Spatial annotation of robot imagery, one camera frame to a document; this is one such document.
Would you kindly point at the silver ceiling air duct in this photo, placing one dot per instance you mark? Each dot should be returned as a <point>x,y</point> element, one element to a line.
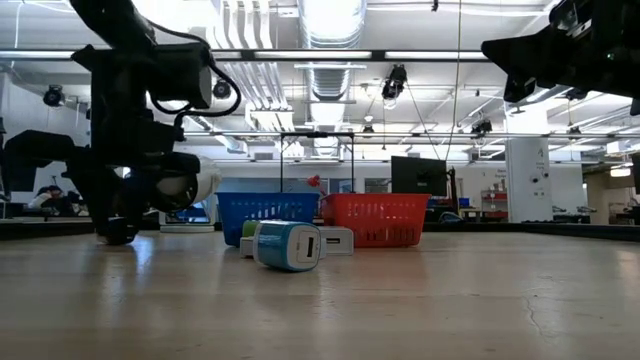
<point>332,25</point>

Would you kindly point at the black overhead camera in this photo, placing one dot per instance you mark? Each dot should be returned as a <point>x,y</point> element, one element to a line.
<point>395,82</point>

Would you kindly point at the red storage rack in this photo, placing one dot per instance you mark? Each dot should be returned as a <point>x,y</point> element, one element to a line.
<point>492,200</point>

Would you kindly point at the black and white USB charger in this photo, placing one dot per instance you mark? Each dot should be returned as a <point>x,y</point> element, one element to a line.
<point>120,236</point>

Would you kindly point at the black ceiling spotlight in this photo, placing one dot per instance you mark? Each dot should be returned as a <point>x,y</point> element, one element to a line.
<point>53,95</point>
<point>577,95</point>
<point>221,89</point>
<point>482,126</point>

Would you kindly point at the red plastic basket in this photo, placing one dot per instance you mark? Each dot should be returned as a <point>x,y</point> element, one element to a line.
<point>375,220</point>

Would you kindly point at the green USB charger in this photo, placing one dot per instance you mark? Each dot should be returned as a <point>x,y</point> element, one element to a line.
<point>250,228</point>

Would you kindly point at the black desk monitor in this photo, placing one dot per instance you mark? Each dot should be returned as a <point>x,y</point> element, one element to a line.
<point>418,176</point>

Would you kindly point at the person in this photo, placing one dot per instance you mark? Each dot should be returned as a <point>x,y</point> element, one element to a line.
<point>50,197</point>

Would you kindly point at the black rig light beam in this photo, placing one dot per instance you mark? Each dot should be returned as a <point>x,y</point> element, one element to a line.
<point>378,55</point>

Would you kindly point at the small red ornament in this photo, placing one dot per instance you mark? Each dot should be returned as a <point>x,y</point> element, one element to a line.
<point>314,181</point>

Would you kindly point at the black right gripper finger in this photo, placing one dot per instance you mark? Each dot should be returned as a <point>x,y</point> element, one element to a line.
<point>520,50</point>

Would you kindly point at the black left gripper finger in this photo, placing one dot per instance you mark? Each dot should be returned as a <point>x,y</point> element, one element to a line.
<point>97,195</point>
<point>136,195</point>

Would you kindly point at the black metal frame stand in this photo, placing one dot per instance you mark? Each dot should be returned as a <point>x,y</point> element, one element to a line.
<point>317,134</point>

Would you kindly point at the blue and white USB charger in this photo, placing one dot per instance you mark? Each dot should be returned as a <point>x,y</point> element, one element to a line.
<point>285,246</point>

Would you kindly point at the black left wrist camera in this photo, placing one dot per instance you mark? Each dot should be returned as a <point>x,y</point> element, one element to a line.
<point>180,75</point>

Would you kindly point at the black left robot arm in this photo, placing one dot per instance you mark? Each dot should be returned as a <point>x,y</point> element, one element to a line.
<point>115,20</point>

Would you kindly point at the black aluminium table frame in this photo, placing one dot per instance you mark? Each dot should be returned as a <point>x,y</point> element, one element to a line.
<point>550,231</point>

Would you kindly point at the white round pillar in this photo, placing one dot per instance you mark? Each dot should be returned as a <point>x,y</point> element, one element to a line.
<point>525,165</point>

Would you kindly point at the blue plastic basket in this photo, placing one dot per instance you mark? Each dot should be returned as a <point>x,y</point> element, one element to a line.
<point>267,215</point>

